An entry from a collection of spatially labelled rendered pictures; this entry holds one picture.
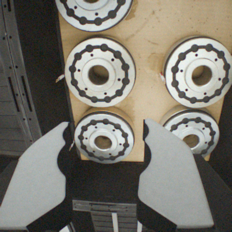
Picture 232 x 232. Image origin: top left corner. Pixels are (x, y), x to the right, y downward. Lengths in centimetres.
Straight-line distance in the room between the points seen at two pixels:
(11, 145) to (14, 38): 28
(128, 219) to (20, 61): 47
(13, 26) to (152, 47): 18
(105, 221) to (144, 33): 48
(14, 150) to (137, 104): 30
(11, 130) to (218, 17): 43
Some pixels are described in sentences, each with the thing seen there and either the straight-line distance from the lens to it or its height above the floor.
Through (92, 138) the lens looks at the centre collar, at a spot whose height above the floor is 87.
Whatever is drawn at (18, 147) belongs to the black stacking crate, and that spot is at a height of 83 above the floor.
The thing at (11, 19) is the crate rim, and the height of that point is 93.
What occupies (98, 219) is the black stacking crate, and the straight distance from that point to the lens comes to 56.
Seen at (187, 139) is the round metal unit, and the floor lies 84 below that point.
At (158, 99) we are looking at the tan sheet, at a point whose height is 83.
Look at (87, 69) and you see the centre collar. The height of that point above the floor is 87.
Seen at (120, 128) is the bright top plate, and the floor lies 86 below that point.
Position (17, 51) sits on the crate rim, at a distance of 22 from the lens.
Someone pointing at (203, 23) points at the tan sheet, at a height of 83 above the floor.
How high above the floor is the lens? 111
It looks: 62 degrees down
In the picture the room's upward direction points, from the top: 168 degrees counter-clockwise
